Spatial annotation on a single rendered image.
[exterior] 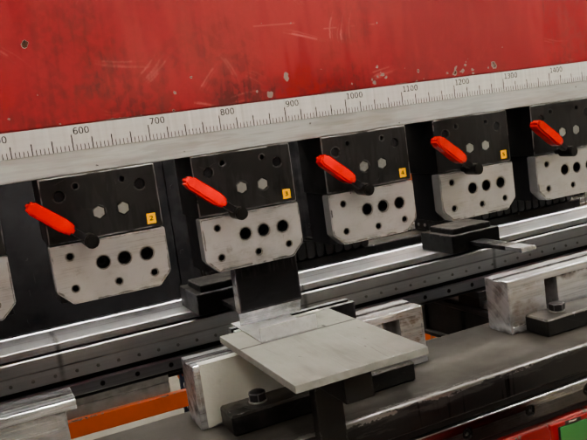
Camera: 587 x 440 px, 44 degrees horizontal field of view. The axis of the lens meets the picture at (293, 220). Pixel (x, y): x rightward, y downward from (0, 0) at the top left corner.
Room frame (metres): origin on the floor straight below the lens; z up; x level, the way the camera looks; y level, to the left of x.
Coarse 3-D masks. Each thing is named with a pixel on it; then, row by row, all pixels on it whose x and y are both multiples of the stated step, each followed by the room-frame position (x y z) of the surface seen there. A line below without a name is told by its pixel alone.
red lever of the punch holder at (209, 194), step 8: (184, 184) 0.95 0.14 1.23; (192, 184) 0.95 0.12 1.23; (200, 184) 0.96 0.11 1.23; (192, 192) 0.97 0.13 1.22; (200, 192) 0.95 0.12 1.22; (208, 192) 0.96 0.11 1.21; (216, 192) 0.97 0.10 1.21; (208, 200) 0.96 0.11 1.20; (216, 200) 0.96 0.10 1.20; (224, 200) 0.97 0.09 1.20; (224, 208) 0.98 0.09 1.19; (232, 208) 0.98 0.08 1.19; (240, 208) 0.97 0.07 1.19; (232, 216) 0.98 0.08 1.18; (240, 216) 0.97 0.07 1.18
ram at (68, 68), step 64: (0, 0) 0.91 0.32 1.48; (64, 0) 0.94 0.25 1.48; (128, 0) 0.97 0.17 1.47; (192, 0) 1.01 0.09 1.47; (256, 0) 1.05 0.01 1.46; (320, 0) 1.09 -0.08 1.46; (384, 0) 1.13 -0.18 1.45; (448, 0) 1.18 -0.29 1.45; (512, 0) 1.23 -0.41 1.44; (576, 0) 1.28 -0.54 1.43; (0, 64) 0.91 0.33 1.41; (64, 64) 0.94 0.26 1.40; (128, 64) 0.97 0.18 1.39; (192, 64) 1.00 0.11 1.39; (256, 64) 1.04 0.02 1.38; (320, 64) 1.08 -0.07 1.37; (384, 64) 1.12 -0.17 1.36; (448, 64) 1.17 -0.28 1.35; (512, 64) 1.22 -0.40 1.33; (0, 128) 0.90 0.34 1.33; (256, 128) 1.04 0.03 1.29; (320, 128) 1.08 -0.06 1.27
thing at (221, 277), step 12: (204, 276) 1.30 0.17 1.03; (216, 276) 1.29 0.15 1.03; (228, 276) 1.27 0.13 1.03; (180, 288) 1.30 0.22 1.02; (192, 288) 1.27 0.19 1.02; (204, 288) 1.23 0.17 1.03; (216, 288) 1.23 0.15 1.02; (228, 288) 1.23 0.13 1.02; (192, 300) 1.23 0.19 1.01; (204, 300) 1.21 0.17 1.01; (216, 300) 1.22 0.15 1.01; (228, 300) 1.21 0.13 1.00; (204, 312) 1.21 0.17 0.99; (216, 312) 1.22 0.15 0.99
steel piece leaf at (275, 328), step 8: (264, 320) 1.06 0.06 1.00; (272, 320) 1.06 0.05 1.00; (280, 320) 1.05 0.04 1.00; (288, 320) 0.97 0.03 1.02; (296, 320) 0.98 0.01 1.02; (304, 320) 0.98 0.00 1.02; (312, 320) 0.98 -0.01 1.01; (240, 328) 1.04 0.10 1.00; (248, 328) 1.03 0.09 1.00; (256, 328) 1.02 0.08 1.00; (264, 328) 0.96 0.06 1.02; (272, 328) 0.96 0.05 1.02; (280, 328) 0.97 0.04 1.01; (288, 328) 0.97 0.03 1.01; (296, 328) 0.97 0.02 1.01; (304, 328) 0.98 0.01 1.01; (312, 328) 0.98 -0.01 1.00; (256, 336) 0.98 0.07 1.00; (264, 336) 0.96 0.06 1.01; (272, 336) 0.96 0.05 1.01; (280, 336) 0.97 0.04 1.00
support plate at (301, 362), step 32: (320, 320) 1.03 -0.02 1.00; (352, 320) 1.00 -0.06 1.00; (256, 352) 0.92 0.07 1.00; (288, 352) 0.90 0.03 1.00; (320, 352) 0.88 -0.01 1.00; (352, 352) 0.87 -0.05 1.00; (384, 352) 0.85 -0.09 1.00; (416, 352) 0.84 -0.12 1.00; (288, 384) 0.79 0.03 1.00; (320, 384) 0.79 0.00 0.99
